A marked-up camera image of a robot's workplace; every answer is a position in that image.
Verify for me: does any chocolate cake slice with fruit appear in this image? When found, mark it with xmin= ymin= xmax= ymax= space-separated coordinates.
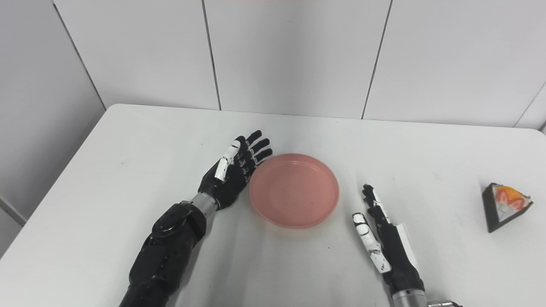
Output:
xmin=482 ymin=182 xmax=534 ymax=233

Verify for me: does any pink round plate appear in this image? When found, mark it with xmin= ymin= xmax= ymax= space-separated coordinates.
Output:
xmin=249 ymin=153 xmax=340 ymax=229

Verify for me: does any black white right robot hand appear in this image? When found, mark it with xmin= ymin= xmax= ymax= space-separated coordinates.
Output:
xmin=352 ymin=184 xmax=426 ymax=295

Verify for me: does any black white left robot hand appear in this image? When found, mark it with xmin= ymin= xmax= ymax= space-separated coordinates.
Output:
xmin=197 ymin=130 xmax=273 ymax=211

